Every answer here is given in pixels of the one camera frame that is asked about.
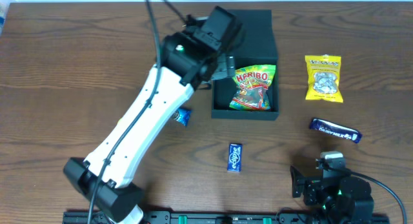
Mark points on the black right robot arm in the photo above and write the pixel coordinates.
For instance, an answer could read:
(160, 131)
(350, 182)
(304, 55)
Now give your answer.
(339, 196)

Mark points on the blue eclipse mints tin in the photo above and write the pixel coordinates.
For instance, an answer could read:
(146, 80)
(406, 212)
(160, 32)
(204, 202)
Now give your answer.
(234, 157)

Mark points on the black gift box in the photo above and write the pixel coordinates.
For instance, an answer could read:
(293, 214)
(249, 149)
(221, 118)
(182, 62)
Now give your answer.
(256, 46)

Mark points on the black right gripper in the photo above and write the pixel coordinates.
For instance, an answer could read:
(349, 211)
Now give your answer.
(297, 181)

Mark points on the purple dairy milk chocolate bar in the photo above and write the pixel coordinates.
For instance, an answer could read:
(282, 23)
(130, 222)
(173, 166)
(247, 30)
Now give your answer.
(334, 129)

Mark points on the black mounting rail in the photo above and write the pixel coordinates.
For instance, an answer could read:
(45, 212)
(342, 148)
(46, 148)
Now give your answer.
(165, 217)

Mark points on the yellow snack bag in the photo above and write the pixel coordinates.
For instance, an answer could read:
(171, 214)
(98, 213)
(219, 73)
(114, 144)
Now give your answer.
(323, 78)

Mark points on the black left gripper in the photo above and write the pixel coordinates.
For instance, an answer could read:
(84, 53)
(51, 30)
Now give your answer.
(224, 68)

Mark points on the haribo gummy bag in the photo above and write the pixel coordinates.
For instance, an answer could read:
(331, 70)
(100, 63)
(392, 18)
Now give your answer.
(252, 83)

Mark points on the blue oreo pack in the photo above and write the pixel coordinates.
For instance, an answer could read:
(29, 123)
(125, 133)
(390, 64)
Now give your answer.
(182, 115)

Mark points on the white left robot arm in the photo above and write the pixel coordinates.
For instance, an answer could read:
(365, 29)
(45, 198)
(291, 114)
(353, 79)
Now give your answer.
(184, 60)

